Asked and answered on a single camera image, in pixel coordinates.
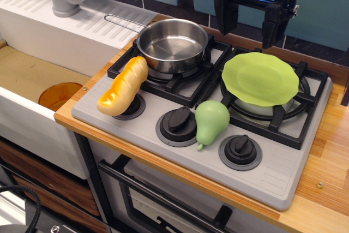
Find orange plastic cup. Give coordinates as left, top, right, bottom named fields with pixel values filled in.
left=38, top=82, right=82, bottom=111

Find black stove knob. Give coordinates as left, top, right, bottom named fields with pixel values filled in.
left=155, top=106, right=197, bottom=147
left=113, top=94, right=146, bottom=121
left=219, top=135, right=262, bottom=171

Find toy bread loaf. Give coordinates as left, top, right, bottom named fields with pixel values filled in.
left=97, top=56, right=148, bottom=116

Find green toy pear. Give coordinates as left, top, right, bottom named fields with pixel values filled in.
left=195, top=100, right=230, bottom=151

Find black left stove knob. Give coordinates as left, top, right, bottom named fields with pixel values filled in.
left=113, top=94, right=146, bottom=121

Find black right stove knob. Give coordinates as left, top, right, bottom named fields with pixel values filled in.
left=219, top=135, right=262, bottom=171

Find wooden drawer fronts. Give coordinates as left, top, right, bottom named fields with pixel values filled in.
left=1, top=138, right=108, bottom=232

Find black burner grate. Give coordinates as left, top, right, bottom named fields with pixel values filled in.
left=107, top=33, right=233, bottom=109
left=198, top=47, right=332, bottom=150

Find green plastic plate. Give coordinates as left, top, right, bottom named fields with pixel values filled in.
left=221, top=52, right=300, bottom=107

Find oven door with black handle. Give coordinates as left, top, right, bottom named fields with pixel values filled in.
left=98, top=155, right=281, bottom=232

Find black left burner grate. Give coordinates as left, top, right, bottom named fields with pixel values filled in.
left=107, top=33, right=233, bottom=109

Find black middle stove knob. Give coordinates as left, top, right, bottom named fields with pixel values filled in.
left=155, top=106, right=197, bottom=147

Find black right burner grate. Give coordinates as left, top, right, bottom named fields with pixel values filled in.
left=198, top=47, right=332, bottom=150

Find black braided cable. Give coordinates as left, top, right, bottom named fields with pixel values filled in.
left=0, top=184, right=41, bottom=228

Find grey toy stove top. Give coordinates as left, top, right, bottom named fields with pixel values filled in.
left=71, top=33, right=334, bottom=212

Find steel pot with handle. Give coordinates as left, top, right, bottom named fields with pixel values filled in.
left=104, top=14, right=209, bottom=74

